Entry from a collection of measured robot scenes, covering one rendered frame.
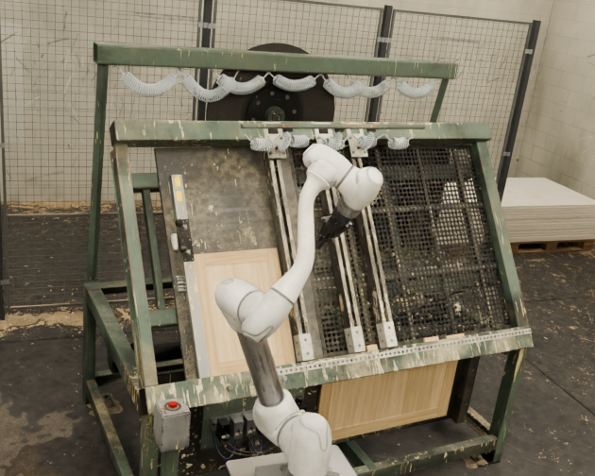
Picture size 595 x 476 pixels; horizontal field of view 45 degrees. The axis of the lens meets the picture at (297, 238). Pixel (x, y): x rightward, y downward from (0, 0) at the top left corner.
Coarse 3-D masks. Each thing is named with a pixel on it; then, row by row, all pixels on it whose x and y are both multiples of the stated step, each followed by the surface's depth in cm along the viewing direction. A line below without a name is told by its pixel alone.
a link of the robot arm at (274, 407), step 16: (224, 288) 256; (240, 288) 251; (256, 288) 252; (224, 304) 253; (240, 336) 262; (256, 352) 264; (256, 368) 268; (272, 368) 271; (256, 384) 274; (272, 384) 273; (256, 400) 284; (272, 400) 277; (288, 400) 281; (256, 416) 285; (272, 416) 278; (288, 416) 280; (272, 432) 280
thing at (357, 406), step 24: (336, 384) 383; (360, 384) 391; (384, 384) 399; (408, 384) 408; (432, 384) 416; (336, 408) 389; (360, 408) 397; (384, 408) 406; (408, 408) 415; (432, 408) 424; (336, 432) 395; (360, 432) 404
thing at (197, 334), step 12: (180, 180) 340; (180, 204) 337; (180, 216) 335; (180, 252) 333; (192, 264) 332; (192, 276) 330; (192, 288) 329; (192, 300) 328; (192, 312) 326; (192, 324) 325; (192, 336) 326; (204, 336) 326; (204, 348) 325; (204, 360) 323; (204, 372) 322
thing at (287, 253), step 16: (288, 128) 348; (288, 144) 350; (272, 160) 360; (272, 176) 358; (272, 192) 359; (272, 208) 360; (288, 224) 355; (288, 240) 353; (288, 256) 351; (304, 304) 348; (304, 320) 346; (304, 336) 344; (304, 352) 342
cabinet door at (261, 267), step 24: (216, 264) 339; (240, 264) 345; (264, 264) 350; (264, 288) 347; (216, 312) 334; (216, 336) 331; (288, 336) 346; (216, 360) 328; (240, 360) 333; (288, 360) 343
